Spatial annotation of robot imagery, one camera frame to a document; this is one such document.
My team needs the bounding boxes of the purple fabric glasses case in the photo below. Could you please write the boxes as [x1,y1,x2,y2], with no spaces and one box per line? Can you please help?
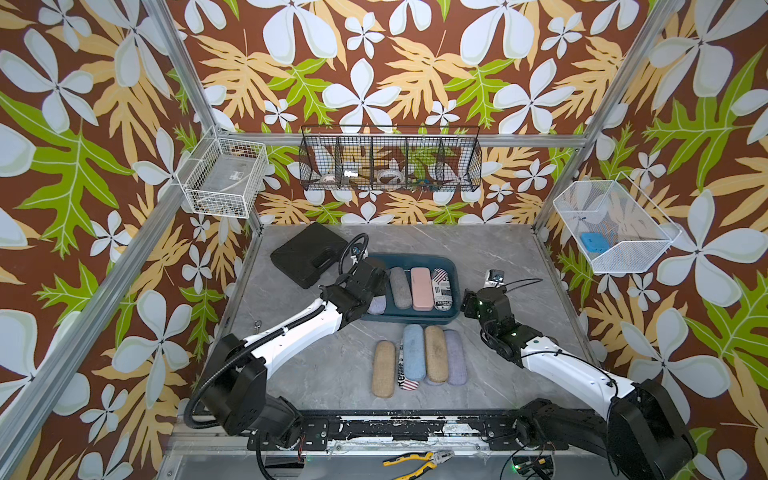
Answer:
[367,294,387,315]

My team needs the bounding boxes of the grey fabric glasses case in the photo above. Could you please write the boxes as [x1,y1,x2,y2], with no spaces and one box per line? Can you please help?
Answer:
[389,267,413,310]

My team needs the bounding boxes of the newspaper print glasses case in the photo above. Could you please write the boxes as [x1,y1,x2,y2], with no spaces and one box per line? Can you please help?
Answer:
[431,268,453,312]

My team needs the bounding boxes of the pink glasses case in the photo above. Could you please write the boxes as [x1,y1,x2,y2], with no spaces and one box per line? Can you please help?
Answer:
[410,267,434,311]

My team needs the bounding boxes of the beige fabric glasses case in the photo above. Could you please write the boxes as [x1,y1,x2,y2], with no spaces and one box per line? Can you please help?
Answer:
[371,341,397,398]

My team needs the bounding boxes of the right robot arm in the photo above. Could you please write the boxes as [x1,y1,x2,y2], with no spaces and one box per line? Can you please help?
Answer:
[460,283,699,479]

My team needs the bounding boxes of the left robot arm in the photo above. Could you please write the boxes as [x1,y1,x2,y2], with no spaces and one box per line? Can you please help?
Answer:
[183,259,388,446]

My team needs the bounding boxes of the lavender glasses case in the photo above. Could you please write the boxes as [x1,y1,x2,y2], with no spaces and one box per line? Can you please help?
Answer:
[444,330,468,386]

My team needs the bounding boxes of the tan fabric glasses case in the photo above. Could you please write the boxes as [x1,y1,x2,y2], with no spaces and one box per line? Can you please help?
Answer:
[424,325,450,384]

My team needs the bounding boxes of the teal plastic storage tray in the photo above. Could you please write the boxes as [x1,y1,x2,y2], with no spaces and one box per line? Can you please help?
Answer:
[361,253,462,325]

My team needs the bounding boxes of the light blue glasses case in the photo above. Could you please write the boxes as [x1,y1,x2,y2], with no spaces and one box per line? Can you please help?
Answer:
[402,324,426,382]

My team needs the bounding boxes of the flag print glasses case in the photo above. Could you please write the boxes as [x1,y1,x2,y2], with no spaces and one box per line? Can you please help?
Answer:
[397,347,420,391]

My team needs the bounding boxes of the black plastic tool case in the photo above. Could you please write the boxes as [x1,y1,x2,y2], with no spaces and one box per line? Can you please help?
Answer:
[270,223,347,289]

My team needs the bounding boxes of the tape roll in basket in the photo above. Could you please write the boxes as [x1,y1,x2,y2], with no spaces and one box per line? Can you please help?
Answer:
[376,169,405,185]

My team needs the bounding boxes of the blue object in basket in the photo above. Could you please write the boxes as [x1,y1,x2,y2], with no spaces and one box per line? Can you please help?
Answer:
[580,232,612,255]

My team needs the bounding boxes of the black wire basket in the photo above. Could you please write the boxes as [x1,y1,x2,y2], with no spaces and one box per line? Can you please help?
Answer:
[297,125,483,192]

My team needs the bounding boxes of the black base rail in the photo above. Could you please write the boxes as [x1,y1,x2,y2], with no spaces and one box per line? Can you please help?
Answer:
[247,409,529,452]

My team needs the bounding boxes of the yellow handled pliers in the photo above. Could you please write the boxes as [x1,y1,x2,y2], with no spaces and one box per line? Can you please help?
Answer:
[382,451,455,480]

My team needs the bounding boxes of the white wire basket right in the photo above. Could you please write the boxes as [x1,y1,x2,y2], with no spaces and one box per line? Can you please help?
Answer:
[553,173,682,275]

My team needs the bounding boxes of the white wire basket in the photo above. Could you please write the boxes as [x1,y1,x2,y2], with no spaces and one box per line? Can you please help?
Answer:
[178,129,269,219]
[553,173,682,275]

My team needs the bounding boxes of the white wire basket left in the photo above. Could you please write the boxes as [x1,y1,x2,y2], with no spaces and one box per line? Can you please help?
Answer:
[178,129,269,219]

